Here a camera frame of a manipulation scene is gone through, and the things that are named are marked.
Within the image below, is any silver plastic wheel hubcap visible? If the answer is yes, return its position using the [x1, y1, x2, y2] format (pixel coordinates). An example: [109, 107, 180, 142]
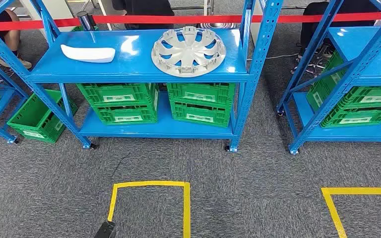
[151, 26, 227, 78]

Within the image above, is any blue metal shelf rack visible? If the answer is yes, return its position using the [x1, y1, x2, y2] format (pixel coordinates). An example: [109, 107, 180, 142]
[0, 49, 30, 145]
[0, 0, 285, 153]
[276, 0, 381, 155]

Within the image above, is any white curved plastic part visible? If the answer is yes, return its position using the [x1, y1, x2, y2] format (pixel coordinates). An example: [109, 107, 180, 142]
[61, 44, 116, 63]

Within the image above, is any thin black floor thread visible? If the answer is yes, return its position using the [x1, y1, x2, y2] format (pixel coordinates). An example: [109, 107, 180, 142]
[111, 152, 131, 180]

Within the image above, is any round ribbed chrome base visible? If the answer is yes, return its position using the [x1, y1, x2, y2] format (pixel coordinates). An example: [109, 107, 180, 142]
[198, 22, 244, 30]

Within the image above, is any red barrier belt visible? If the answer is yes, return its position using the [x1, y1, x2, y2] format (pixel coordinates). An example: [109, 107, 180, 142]
[0, 12, 381, 32]

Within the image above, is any white cabinet panel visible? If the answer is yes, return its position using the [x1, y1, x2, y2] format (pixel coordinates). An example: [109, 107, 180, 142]
[29, 0, 76, 34]

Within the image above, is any white floor cable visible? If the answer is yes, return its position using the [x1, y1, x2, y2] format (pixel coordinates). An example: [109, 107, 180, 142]
[246, 52, 300, 61]

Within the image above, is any chrome black stanchion post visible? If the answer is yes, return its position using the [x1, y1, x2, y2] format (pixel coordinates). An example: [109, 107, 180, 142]
[76, 10, 96, 32]

